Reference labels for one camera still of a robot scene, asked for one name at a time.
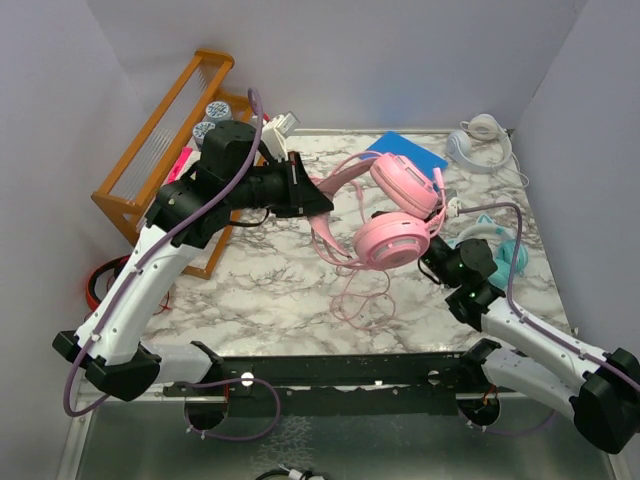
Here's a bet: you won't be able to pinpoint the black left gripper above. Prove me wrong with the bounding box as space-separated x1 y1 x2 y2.
227 150 335 218

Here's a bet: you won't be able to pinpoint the teal cat-ear headphones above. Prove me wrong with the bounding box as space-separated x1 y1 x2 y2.
447 214 529 291

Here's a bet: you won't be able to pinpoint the pink cat-ear headphones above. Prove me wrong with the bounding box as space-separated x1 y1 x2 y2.
307 151 449 331

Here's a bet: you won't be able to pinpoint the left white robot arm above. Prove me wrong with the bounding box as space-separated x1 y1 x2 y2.
53 121 333 401

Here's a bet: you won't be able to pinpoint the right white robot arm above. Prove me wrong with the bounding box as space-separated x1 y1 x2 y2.
421 237 639 454

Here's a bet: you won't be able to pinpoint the white headphones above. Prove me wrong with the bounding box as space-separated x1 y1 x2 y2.
445 113 530 188

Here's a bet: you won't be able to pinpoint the red black headphones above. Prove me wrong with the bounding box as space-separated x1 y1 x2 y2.
85 255 129 311

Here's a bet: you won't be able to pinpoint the blue notebook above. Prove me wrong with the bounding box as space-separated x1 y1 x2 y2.
365 131 448 179

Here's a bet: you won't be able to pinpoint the blue-lidded jar rear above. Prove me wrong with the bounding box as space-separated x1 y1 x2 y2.
205 100 233 124

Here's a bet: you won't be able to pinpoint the blue-lidded jar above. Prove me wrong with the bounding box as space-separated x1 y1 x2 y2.
192 121 215 148
205 100 233 124

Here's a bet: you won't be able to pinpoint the blue-lidded jar front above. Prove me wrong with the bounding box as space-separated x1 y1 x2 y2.
192 121 215 148

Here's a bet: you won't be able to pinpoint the wooden tiered shelf rack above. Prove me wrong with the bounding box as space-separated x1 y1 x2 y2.
90 48 266 280

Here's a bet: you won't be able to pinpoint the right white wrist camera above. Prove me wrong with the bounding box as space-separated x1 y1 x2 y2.
443 189 462 218

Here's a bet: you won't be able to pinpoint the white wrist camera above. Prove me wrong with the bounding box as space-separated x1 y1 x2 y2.
443 189 462 218
261 111 299 161

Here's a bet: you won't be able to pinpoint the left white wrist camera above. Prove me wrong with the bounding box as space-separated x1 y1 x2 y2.
261 111 299 161

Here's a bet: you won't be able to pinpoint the black front mounting rail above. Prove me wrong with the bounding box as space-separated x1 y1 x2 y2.
163 340 495 417

